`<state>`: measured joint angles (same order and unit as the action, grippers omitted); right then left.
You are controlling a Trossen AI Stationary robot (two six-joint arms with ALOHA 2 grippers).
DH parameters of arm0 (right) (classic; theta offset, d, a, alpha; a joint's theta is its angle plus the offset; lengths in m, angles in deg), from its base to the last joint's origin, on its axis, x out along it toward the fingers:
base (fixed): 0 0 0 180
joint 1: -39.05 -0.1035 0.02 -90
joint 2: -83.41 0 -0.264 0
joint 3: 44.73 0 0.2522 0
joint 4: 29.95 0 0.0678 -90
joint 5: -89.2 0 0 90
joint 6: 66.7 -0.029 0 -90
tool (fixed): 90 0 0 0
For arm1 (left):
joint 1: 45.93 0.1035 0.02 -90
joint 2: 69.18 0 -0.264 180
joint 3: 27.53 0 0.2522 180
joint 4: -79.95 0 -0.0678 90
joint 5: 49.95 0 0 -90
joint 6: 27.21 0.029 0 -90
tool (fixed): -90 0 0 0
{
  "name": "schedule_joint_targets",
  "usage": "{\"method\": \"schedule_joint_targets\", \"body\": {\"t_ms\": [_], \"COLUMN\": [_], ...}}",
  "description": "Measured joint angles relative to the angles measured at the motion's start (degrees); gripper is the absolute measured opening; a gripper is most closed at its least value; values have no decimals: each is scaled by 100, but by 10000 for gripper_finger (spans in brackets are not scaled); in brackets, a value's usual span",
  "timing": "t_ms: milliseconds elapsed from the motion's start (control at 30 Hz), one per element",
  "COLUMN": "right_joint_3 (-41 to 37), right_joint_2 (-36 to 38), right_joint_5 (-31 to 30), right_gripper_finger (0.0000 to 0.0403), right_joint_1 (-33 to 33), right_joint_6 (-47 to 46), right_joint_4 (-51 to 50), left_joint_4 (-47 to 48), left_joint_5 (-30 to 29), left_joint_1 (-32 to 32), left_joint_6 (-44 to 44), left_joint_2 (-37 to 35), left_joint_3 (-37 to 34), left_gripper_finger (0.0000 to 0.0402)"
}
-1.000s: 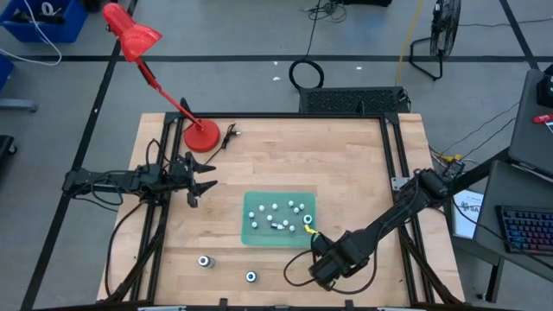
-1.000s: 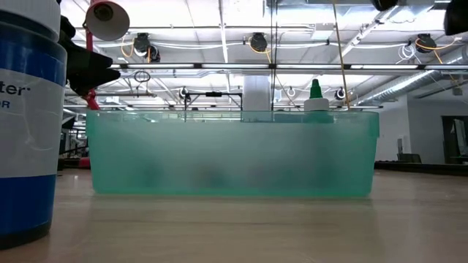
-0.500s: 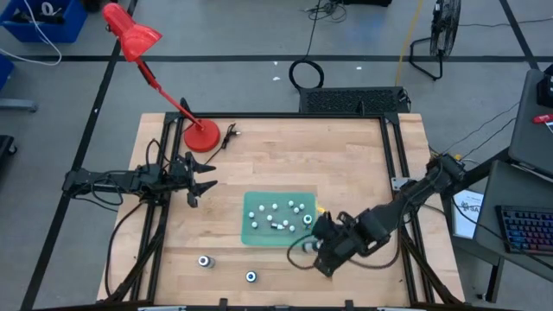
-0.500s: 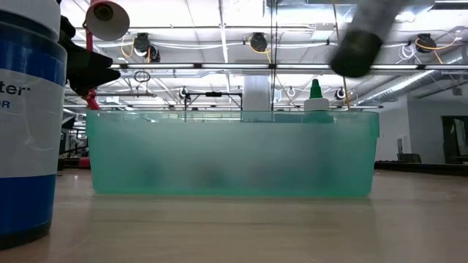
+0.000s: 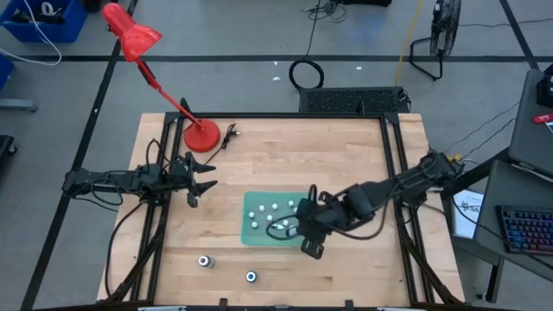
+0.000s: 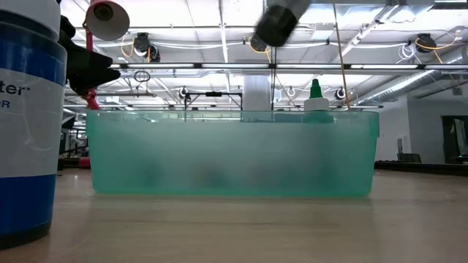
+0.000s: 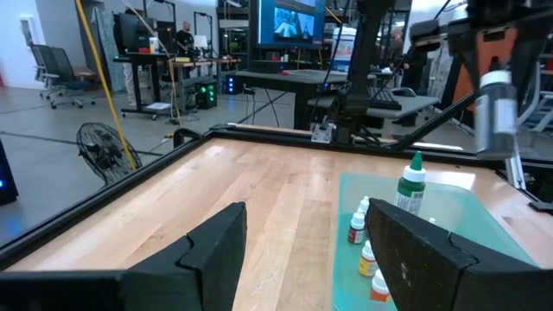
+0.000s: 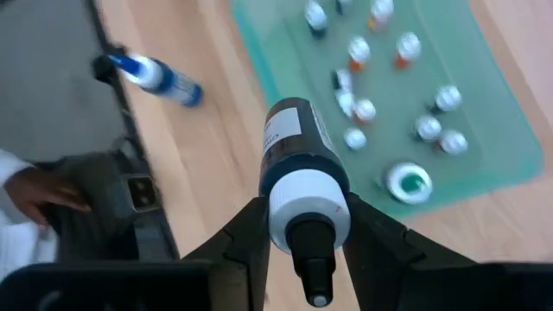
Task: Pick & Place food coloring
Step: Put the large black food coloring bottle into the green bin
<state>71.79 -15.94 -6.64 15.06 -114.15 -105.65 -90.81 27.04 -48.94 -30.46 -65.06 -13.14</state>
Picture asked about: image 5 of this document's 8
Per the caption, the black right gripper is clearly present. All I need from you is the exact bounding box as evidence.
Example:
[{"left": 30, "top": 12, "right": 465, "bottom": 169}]
[{"left": 296, "top": 196, "right": 352, "bottom": 243}]

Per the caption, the backlit computer keyboard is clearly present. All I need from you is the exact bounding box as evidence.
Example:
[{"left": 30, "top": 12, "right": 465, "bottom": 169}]
[{"left": 494, "top": 204, "right": 553, "bottom": 256}]

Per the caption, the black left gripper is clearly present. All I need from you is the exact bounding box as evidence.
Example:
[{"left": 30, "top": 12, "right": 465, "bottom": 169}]
[{"left": 169, "top": 149, "right": 219, "bottom": 209}]

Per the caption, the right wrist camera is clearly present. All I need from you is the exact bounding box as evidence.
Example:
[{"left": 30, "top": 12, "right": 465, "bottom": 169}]
[{"left": 301, "top": 238, "right": 326, "bottom": 260}]

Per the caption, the black cable bundle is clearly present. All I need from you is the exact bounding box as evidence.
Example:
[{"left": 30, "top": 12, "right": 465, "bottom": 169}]
[{"left": 300, "top": 0, "right": 349, "bottom": 23}]

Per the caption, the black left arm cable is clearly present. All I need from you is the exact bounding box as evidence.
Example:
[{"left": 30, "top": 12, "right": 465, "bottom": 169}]
[{"left": 144, "top": 137, "right": 172, "bottom": 174}]

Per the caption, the grey metal bar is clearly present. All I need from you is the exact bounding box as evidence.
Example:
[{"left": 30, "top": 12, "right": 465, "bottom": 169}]
[{"left": 0, "top": 98, "right": 39, "bottom": 113}]

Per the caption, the long black cable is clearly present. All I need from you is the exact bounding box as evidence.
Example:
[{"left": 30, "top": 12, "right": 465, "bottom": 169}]
[{"left": 105, "top": 200, "right": 146, "bottom": 299}]

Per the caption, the white paper sheet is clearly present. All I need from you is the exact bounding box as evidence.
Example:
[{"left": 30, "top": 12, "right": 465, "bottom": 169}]
[{"left": 451, "top": 188, "right": 485, "bottom": 240}]

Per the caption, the red desk lamp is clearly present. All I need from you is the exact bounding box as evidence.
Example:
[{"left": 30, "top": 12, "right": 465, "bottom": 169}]
[{"left": 101, "top": 2, "right": 221, "bottom": 154}]

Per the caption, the blue plastic object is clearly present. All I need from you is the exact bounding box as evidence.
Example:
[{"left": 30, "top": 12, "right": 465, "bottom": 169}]
[{"left": 0, "top": 54, "right": 15, "bottom": 92}]

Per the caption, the black floor object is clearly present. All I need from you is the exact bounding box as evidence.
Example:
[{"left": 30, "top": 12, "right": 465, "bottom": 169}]
[{"left": 0, "top": 134, "right": 18, "bottom": 157}]

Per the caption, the black desktop device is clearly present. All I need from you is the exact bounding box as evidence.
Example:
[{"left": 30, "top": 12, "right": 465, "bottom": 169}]
[{"left": 537, "top": 64, "right": 553, "bottom": 109}]

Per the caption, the black floor fan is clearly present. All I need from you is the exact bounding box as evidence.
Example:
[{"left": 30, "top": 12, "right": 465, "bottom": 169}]
[{"left": 409, "top": 0, "right": 462, "bottom": 82}]

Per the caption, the black lamp power cable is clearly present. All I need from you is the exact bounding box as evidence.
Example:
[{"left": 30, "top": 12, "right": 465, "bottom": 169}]
[{"left": 202, "top": 123, "right": 241, "bottom": 168}]

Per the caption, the blue storage bin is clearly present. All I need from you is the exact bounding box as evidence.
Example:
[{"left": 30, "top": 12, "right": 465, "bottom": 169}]
[{"left": 0, "top": 0, "right": 89, "bottom": 44}]

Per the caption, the black aluminium table frame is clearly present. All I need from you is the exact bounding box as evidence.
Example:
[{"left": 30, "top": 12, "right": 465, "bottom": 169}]
[{"left": 97, "top": 111, "right": 466, "bottom": 308}]

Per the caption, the black perforated metal case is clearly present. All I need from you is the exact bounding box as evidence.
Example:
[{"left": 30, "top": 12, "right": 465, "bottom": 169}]
[{"left": 298, "top": 86, "right": 411, "bottom": 116}]

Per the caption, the black coiled floor cable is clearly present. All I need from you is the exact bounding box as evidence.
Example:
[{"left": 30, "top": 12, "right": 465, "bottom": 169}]
[{"left": 288, "top": 0, "right": 326, "bottom": 91}]

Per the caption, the grey desk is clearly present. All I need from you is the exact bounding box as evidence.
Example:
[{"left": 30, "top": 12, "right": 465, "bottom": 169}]
[
  {"left": 507, "top": 68, "right": 553, "bottom": 178},
  {"left": 473, "top": 159, "right": 553, "bottom": 303}
]

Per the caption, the white cable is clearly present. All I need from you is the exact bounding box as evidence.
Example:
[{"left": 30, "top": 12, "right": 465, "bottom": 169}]
[{"left": 0, "top": 0, "right": 64, "bottom": 67}]

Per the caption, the teal translucent plastic bin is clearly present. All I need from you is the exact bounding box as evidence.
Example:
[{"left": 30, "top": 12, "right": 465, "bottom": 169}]
[{"left": 239, "top": 190, "right": 308, "bottom": 248}]

